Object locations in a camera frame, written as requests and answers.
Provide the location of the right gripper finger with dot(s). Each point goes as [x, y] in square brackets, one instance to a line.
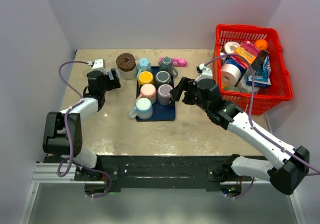
[175, 95]
[185, 84]

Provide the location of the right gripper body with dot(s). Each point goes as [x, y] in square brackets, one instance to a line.
[191, 97]

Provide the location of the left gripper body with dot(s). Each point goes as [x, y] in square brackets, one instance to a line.
[110, 84]

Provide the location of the mauve wavy mug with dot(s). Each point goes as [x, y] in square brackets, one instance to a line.
[164, 96]

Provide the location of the pink mug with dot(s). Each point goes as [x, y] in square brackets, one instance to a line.
[148, 91]

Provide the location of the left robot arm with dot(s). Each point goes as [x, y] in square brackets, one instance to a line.
[63, 130]

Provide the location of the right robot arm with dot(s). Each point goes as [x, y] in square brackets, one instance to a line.
[284, 167]

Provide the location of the dark grey mug tray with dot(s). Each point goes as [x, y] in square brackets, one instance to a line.
[162, 77]

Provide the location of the dark grey mug back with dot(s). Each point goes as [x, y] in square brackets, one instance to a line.
[169, 68]

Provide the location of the small light blue mug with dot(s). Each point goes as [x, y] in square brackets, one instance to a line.
[144, 65]

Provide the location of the yellow mug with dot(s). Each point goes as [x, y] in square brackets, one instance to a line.
[145, 77]

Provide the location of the brown lidded white jar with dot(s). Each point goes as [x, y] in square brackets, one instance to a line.
[126, 65]

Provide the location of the pink rectangular box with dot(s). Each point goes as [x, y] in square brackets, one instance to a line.
[176, 62]

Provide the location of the dark blue tray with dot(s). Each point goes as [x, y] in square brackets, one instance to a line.
[159, 112]

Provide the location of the green scouring pad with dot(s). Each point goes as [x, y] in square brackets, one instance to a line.
[232, 89]

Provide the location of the white toilet paper roll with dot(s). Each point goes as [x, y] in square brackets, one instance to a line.
[230, 47]

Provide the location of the red plastic basket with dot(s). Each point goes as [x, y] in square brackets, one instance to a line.
[280, 89]

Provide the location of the orange pink snack box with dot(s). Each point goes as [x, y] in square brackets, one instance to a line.
[248, 51]

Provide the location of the blue white box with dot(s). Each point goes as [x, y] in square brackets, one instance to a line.
[262, 71]

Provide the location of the orange fruit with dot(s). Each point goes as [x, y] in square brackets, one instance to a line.
[261, 44]

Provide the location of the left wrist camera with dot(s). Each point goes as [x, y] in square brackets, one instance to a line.
[98, 65]

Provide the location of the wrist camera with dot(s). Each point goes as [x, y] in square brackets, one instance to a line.
[203, 73]
[98, 65]

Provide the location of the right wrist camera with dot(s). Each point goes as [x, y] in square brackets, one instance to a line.
[203, 73]

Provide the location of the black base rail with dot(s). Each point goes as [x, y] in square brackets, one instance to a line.
[166, 172]

